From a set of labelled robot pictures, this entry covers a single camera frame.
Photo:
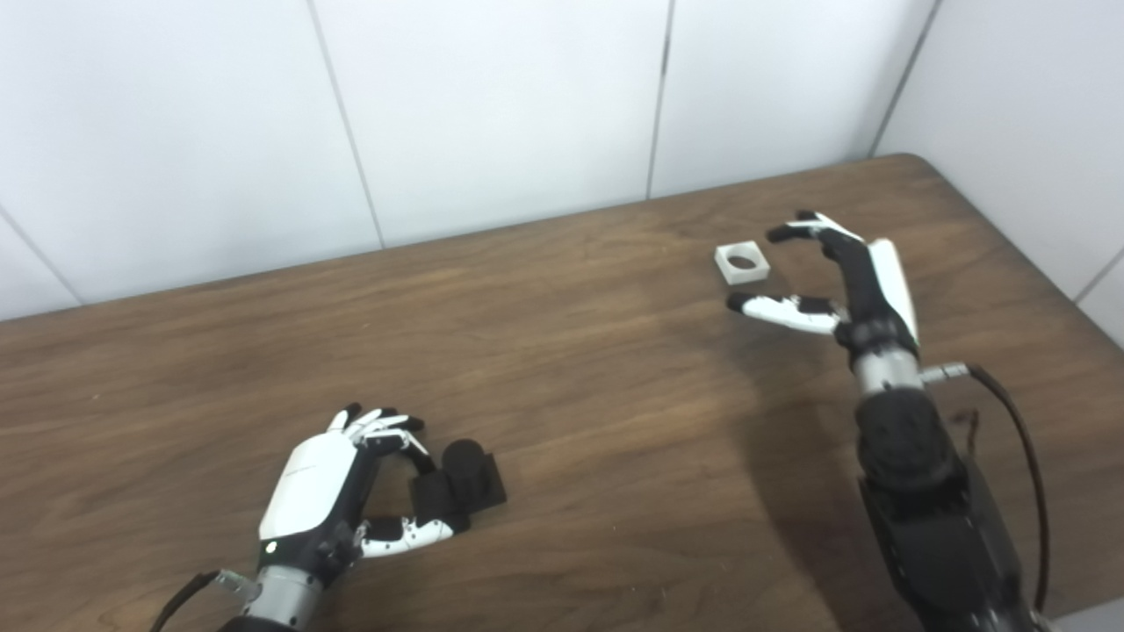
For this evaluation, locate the white and black left hand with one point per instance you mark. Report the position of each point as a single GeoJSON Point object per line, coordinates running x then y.
{"type": "Point", "coordinates": [307, 483]}

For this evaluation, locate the white and black right hand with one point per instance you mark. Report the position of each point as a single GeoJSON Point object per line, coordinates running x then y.
{"type": "Point", "coordinates": [865, 281]}

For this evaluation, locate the white square piece with hole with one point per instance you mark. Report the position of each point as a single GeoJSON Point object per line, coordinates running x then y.
{"type": "Point", "coordinates": [727, 268]}

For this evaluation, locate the black peg with square base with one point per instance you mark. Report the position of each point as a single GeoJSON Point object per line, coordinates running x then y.
{"type": "Point", "coordinates": [470, 478]}

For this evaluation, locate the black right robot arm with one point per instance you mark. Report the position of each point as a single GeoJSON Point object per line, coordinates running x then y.
{"type": "Point", "coordinates": [931, 518]}

